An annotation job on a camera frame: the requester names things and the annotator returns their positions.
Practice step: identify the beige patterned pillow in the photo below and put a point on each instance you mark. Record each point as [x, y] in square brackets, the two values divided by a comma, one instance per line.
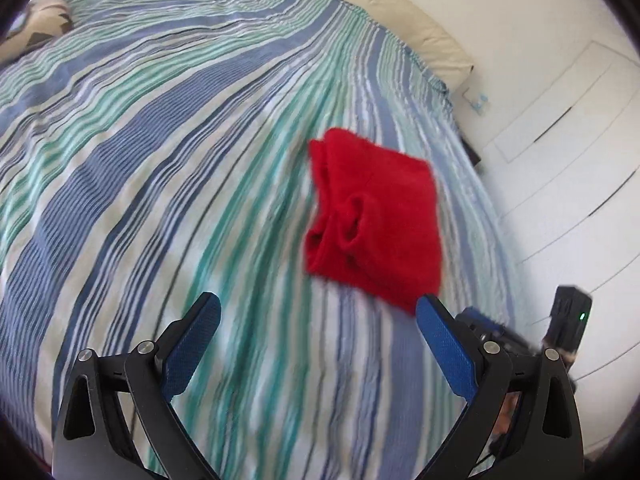
[35, 25]

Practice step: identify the striped bed sheet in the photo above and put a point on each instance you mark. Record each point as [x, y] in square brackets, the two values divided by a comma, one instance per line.
[175, 160]

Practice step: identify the red sweater with white rabbit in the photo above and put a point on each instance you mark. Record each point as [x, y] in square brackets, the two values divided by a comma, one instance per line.
[385, 210]

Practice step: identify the cream padded headboard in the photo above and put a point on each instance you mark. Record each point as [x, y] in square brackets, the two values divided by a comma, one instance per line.
[400, 15]

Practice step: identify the dark wooden nightstand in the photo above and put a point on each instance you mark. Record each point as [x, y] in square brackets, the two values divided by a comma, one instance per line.
[474, 155]

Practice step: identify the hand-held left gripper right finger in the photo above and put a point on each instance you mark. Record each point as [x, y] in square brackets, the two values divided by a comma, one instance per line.
[445, 345]

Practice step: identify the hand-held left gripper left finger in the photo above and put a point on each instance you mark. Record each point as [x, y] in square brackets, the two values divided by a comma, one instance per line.
[187, 350]

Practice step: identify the white wardrobe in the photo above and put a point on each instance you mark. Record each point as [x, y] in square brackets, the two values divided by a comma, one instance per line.
[575, 185]

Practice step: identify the white wall socket panel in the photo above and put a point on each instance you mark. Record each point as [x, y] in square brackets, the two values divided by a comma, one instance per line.
[477, 101]

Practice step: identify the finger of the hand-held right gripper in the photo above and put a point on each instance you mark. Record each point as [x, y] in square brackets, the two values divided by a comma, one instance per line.
[487, 325]

